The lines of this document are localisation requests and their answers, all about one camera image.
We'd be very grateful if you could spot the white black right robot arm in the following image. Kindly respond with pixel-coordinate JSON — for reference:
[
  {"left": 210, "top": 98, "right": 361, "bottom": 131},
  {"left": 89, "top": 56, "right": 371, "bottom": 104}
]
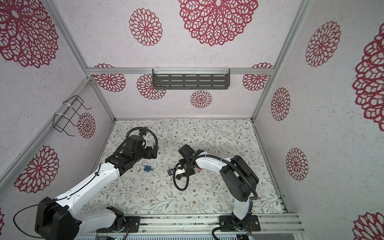
[{"left": 172, "top": 145, "right": 259, "bottom": 236}]

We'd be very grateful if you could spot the thin black left cable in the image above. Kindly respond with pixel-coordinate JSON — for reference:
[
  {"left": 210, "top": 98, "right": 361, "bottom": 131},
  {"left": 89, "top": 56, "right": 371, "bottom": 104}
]
[{"left": 12, "top": 170, "right": 101, "bottom": 239}]

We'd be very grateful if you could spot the black wire wall basket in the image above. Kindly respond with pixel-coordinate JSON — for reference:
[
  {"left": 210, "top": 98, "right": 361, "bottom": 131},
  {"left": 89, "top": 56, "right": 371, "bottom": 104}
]
[{"left": 52, "top": 95, "right": 91, "bottom": 137}]

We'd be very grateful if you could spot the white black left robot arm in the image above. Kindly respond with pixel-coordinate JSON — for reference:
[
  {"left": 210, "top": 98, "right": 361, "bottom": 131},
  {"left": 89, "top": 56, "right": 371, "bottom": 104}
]
[{"left": 35, "top": 135, "right": 159, "bottom": 240}]

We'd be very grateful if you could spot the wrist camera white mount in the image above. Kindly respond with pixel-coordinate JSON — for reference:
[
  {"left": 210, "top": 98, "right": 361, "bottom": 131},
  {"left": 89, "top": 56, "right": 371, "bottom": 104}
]
[
  {"left": 139, "top": 127, "right": 149, "bottom": 136},
  {"left": 168, "top": 168, "right": 186, "bottom": 176}
]

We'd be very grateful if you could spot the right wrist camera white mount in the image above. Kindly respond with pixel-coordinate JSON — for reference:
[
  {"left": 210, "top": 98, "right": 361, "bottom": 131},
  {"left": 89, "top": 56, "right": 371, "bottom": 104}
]
[{"left": 168, "top": 168, "right": 186, "bottom": 176}]

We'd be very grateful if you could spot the black corrugated left cable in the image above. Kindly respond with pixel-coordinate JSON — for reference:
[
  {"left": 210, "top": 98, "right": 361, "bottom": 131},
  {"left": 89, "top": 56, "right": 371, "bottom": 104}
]
[{"left": 115, "top": 127, "right": 159, "bottom": 157}]

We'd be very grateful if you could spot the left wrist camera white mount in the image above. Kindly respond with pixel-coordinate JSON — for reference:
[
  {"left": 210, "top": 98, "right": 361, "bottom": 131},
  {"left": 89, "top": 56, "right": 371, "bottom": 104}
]
[{"left": 139, "top": 127, "right": 149, "bottom": 136}]

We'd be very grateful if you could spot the dark grey wall shelf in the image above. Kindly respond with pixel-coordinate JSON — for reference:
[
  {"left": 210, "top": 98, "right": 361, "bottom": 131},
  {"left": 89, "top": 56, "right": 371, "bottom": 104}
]
[{"left": 152, "top": 69, "right": 231, "bottom": 90}]

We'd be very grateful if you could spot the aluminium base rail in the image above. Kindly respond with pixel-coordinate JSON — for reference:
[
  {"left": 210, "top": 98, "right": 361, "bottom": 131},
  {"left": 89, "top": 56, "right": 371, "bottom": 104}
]
[{"left": 78, "top": 214, "right": 306, "bottom": 240}]

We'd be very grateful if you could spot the blue padlock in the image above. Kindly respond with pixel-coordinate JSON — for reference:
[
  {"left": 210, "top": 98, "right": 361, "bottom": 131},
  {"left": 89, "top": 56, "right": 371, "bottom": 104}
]
[{"left": 144, "top": 166, "right": 152, "bottom": 173}]

